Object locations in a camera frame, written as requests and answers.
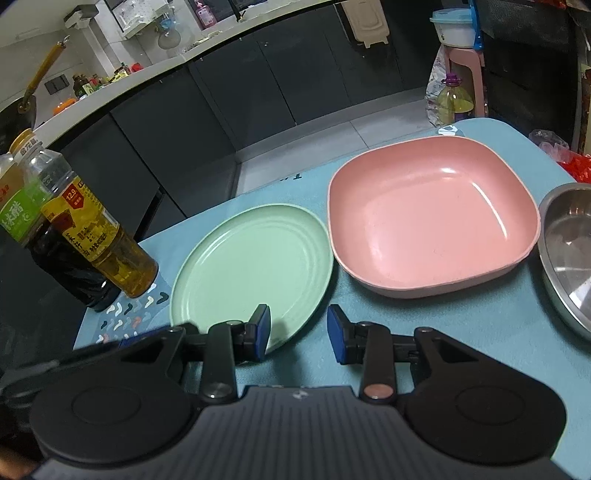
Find pink square bowl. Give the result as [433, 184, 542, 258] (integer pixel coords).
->
[327, 141, 541, 298]

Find dark vinegar bottle green label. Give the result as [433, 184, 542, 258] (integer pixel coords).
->
[0, 152, 121, 312]

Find white container blue lid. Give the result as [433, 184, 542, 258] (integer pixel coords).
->
[429, 8, 476, 48]

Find dark grey kitchen cabinets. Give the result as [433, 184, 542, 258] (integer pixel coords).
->
[46, 0, 462, 259]

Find white wall holder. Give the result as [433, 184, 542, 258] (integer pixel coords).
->
[62, 4, 99, 29]

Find yellow oil bottle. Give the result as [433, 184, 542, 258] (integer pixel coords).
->
[10, 129, 159, 298]

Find red plastic bag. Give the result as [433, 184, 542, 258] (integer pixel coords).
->
[529, 129, 591, 185]

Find white kitchen countertop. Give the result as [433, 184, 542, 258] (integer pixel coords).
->
[0, 0, 338, 139]

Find white wall rack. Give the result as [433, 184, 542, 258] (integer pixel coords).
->
[104, 0, 174, 38]

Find black wok wooden handle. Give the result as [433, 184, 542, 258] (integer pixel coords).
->
[0, 41, 65, 139]

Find row of condiment bottles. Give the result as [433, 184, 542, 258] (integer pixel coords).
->
[53, 62, 148, 116]

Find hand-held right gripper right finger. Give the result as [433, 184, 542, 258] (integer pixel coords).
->
[327, 305, 490, 401]

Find beige hanging bin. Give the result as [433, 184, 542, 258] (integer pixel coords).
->
[348, 0, 392, 49]

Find green plate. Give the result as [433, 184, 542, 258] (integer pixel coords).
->
[169, 203, 335, 354]

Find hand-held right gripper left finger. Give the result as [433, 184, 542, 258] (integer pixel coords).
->
[115, 304, 272, 401]

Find stainless steel bowl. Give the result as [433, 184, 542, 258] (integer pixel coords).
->
[538, 182, 591, 337]

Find hanging round strainer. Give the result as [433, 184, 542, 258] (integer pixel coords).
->
[157, 14, 182, 49]

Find large cooking oil jug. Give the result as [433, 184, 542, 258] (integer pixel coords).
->
[436, 73, 475, 125]

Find pink plastic stool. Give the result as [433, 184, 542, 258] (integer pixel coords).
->
[445, 46, 490, 118]

